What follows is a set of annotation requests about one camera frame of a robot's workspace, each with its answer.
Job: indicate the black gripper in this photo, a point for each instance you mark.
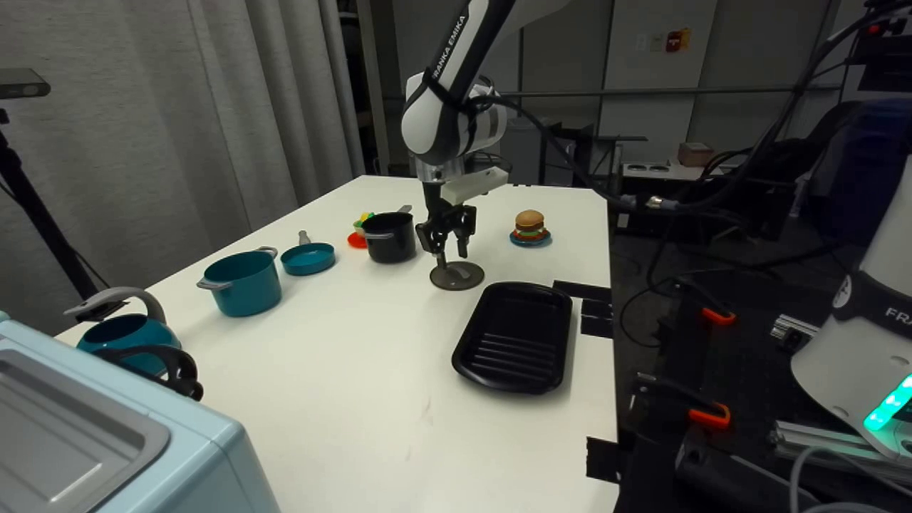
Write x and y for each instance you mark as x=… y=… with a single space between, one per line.
x=444 y=222

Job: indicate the grey pot lid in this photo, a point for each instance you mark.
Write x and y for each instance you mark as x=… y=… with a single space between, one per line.
x=456 y=277

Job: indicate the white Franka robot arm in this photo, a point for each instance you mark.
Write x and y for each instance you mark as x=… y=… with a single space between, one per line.
x=436 y=123

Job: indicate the small black pot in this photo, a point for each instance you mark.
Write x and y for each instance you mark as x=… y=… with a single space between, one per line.
x=390 y=241

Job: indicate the teal pot lid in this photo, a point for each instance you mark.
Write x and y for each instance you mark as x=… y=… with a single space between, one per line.
x=309 y=258

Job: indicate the teal pot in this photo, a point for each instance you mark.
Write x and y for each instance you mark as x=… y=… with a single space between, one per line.
x=246 y=287

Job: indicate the small teal plate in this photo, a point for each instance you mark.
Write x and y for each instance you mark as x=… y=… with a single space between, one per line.
x=530 y=241

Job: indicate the toy burger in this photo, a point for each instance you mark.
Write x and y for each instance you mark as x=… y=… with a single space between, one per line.
x=527 y=222

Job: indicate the green yellow toy food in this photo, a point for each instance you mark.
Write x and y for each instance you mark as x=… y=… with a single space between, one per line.
x=362 y=221

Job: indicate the orange toy disc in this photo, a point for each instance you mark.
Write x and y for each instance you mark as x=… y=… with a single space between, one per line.
x=358 y=241

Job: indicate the black grill tray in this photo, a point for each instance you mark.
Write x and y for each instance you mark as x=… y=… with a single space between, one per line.
x=513 y=336

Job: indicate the tape roll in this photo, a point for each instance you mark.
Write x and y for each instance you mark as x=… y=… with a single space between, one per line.
x=695 y=156

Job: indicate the black clamp orange tip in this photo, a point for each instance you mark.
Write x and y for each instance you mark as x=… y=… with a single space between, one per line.
x=692 y=403
x=707 y=305

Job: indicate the grey curtain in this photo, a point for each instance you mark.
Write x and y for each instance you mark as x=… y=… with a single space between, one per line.
x=172 y=123

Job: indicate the black office chair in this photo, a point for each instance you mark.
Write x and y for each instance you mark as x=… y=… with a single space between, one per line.
x=778 y=175

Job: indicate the teal toy kettle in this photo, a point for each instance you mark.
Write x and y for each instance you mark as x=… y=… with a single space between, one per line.
x=128 y=336

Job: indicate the light blue toy appliance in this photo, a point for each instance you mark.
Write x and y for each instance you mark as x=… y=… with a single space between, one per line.
x=104 y=438

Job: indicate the black tripod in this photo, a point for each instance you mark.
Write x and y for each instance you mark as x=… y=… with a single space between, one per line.
x=43 y=230

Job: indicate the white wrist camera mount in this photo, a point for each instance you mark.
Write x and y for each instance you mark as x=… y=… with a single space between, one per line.
x=474 y=184

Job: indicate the black table edge bracket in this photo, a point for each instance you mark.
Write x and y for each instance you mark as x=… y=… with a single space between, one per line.
x=587 y=305
x=606 y=456

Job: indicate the grey wall rail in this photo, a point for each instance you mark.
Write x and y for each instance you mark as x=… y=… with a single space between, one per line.
x=685 y=93

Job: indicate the red wall alarm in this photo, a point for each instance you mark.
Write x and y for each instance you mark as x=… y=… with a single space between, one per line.
x=675 y=42

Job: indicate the aluminium frame bars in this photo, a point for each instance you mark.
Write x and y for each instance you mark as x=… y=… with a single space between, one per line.
x=826 y=446

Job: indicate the grey camera on tripod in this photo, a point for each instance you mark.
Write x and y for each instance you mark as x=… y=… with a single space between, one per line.
x=20 y=84

